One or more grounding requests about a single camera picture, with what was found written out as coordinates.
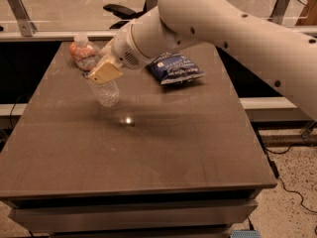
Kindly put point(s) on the glass railing panel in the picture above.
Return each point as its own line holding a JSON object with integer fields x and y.
{"x": 89, "y": 15}

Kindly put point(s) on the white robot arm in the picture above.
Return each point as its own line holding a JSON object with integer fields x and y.
{"x": 282, "y": 58}

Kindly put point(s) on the right metal railing bracket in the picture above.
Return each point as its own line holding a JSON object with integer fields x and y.
{"x": 278, "y": 11}

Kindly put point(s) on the orange round fruit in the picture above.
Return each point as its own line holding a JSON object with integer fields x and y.
{"x": 72, "y": 49}

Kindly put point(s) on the white gripper with vents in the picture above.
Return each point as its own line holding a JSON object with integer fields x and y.
{"x": 123, "y": 51}

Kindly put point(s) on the clear plastic water bottle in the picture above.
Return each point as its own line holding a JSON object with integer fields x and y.
{"x": 87, "y": 57}

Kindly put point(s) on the left metal railing bracket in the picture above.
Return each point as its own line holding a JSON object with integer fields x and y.
{"x": 25, "y": 24}

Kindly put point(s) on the blue chip bag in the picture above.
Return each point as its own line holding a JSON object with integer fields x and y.
{"x": 174, "y": 68}

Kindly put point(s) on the black office chair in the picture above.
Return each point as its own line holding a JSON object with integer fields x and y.
{"x": 124, "y": 13}

